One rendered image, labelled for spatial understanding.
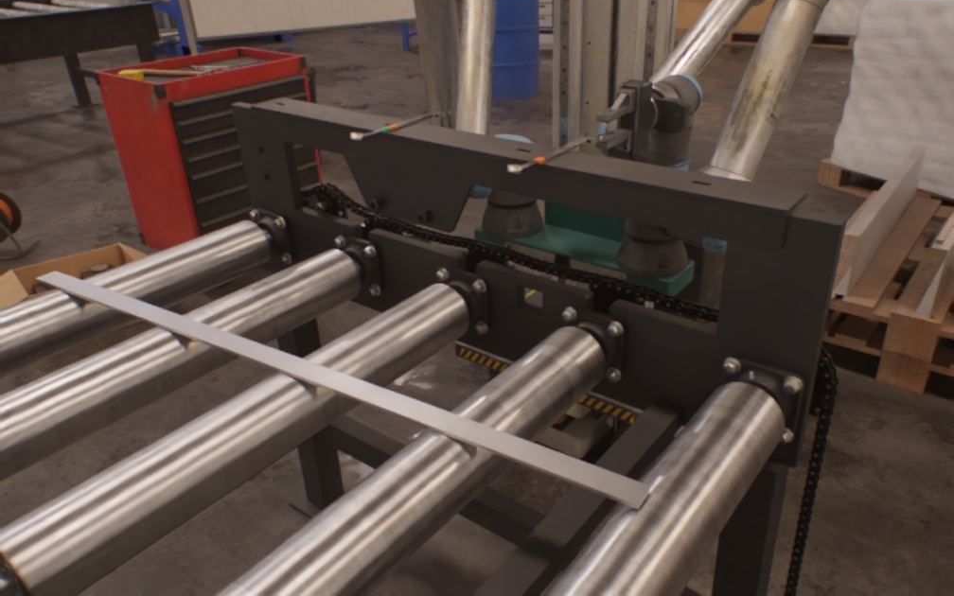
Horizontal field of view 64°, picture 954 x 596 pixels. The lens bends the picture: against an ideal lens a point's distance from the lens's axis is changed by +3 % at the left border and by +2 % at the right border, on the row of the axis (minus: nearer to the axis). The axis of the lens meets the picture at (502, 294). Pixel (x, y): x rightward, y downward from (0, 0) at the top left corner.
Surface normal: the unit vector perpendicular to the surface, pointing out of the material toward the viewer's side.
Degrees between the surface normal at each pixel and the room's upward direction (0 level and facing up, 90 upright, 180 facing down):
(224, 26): 90
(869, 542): 0
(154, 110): 90
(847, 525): 0
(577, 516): 0
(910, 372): 90
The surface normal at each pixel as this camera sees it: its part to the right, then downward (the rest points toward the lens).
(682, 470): 0.01, -0.87
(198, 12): 0.48, 0.40
